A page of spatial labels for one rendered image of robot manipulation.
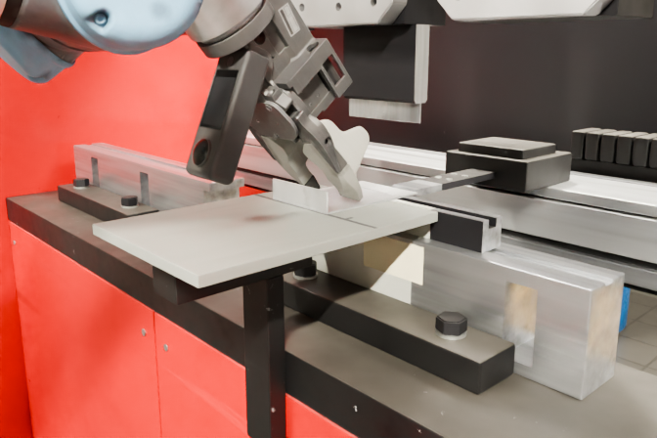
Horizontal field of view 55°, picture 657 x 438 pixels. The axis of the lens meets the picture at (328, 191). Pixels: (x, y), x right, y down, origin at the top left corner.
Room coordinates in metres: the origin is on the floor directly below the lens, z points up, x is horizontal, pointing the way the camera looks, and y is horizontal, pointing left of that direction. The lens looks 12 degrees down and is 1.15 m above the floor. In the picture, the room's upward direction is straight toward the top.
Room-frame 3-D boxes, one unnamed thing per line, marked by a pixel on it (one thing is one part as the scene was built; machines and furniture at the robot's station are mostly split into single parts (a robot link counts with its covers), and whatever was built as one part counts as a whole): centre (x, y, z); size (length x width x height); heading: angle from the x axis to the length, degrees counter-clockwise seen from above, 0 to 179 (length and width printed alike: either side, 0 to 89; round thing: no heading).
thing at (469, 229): (0.64, -0.08, 0.98); 0.20 x 0.03 x 0.03; 42
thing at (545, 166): (0.76, -0.18, 1.01); 0.26 x 0.12 x 0.05; 132
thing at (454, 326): (0.52, -0.11, 0.91); 0.03 x 0.03 x 0.02
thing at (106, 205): (1.07, 0.39, 0.89); 0.30 x 0.05 x 0.03; 42
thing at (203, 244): (0.56, 0.05, 1.00); 0.26 x 0.18 x 0.01; 132
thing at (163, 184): (1.07, 0.31, 0.92); 0.50 x 0.06 x 0.10; 42
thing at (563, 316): (0.62, -0.09, 0.92); 0.39 x 0.06 x 0.10; 42
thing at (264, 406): (0.54, 0.08, 0.88); 0.14 x 0.04 x 0.22; 132
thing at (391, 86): (0.66, -0.06, 1.13); 0.10 x 0.02 x 0.10; 42
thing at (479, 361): (0.60, -0.04, 0.89); 0.30 x 0.05 x 0.03; 42
